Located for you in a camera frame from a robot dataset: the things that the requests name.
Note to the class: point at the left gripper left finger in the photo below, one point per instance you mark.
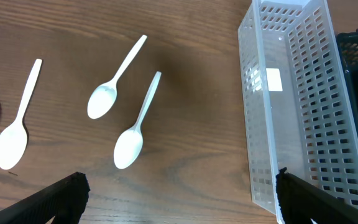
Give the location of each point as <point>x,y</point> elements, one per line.
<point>62,202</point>

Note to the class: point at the clear plastic basket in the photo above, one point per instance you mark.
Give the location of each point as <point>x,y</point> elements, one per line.
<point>309,127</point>

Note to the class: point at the white plastic spoon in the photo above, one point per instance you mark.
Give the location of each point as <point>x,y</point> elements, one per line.
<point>13,139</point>
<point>104,96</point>
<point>130,142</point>

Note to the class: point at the white label sticker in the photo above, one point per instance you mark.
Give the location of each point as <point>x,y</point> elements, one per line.
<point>274,79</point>

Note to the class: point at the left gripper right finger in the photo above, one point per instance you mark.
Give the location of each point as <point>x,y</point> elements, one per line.
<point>302,203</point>

